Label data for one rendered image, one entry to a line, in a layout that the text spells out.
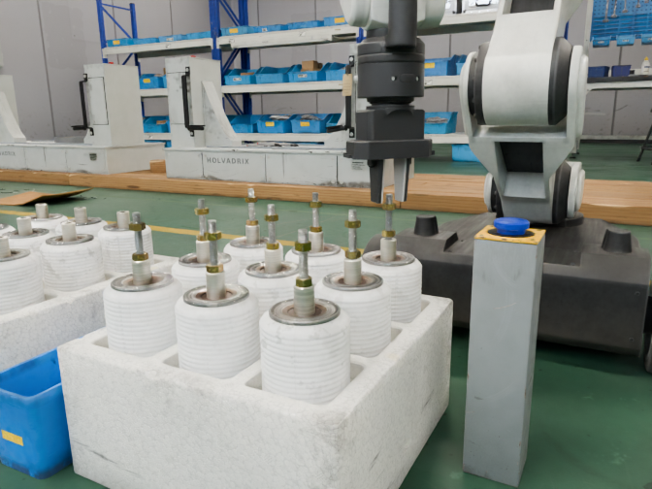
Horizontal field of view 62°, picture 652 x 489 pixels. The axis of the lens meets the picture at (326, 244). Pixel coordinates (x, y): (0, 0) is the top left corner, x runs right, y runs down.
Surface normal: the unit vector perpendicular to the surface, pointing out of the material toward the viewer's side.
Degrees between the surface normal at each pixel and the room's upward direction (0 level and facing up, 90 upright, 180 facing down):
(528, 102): 118
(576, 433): 0
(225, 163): 90
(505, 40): 41
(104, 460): 90
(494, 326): 90
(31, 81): 90
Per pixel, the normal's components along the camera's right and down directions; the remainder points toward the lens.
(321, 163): -0.46, 0.22
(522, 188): -0.40, -0.29
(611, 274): -0.33, -0.53
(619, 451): -0.01, -0.97
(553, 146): -0.34, 0.79
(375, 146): 0.37, 0.22
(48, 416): 0.89, 0.13
